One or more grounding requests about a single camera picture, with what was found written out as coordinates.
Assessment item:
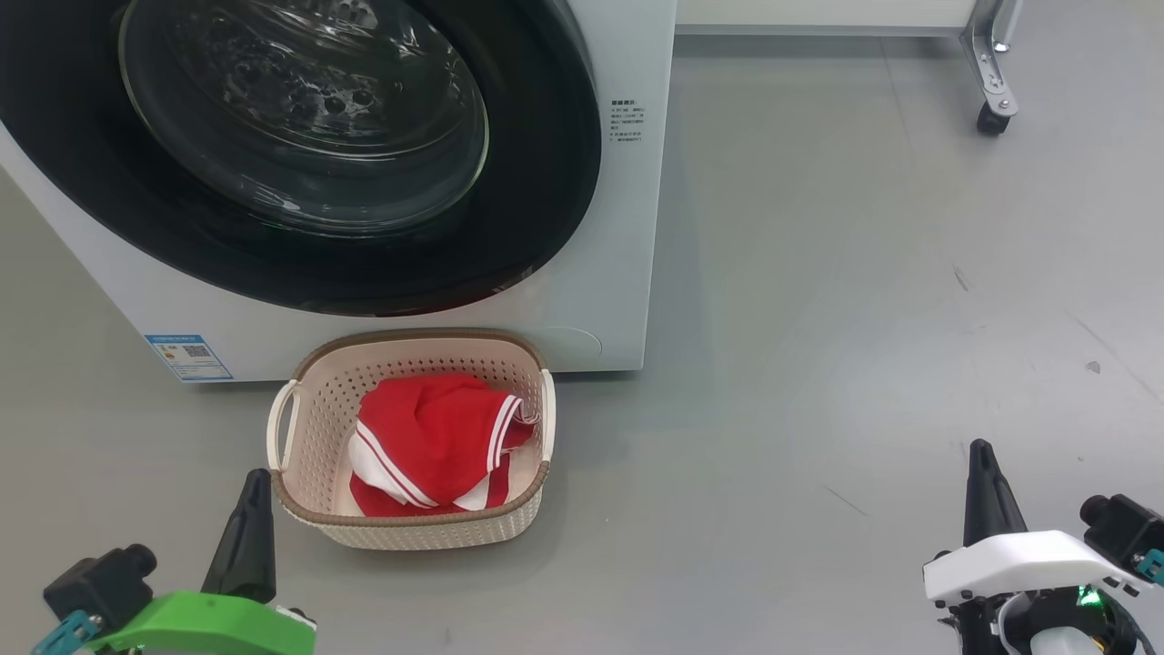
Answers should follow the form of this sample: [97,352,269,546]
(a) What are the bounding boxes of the white front-load washing machine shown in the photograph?
[0,0,678,385]

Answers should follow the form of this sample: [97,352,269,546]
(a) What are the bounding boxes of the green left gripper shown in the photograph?
[84,469,317,655]

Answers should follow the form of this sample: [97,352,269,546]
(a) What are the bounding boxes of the red white striped collar garment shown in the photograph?
[350,373,539,510]

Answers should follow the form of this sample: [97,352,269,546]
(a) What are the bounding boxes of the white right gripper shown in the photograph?
[923,439,1138,606]

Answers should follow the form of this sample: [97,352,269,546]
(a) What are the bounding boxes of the cream perforated laundry basket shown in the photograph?
[266,327,557,551]

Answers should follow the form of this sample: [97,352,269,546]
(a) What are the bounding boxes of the metal frame leg with caster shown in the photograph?
[961,0,1024,137]

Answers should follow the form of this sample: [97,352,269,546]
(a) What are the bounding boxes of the black round glass washer door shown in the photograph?
[0,0,604,317]

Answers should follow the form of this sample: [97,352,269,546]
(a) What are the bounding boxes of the blue white energy label sticker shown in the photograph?
[144,334,235,384]

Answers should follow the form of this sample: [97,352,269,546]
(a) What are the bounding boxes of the red garment with white bands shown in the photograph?
[350,459,510,518]

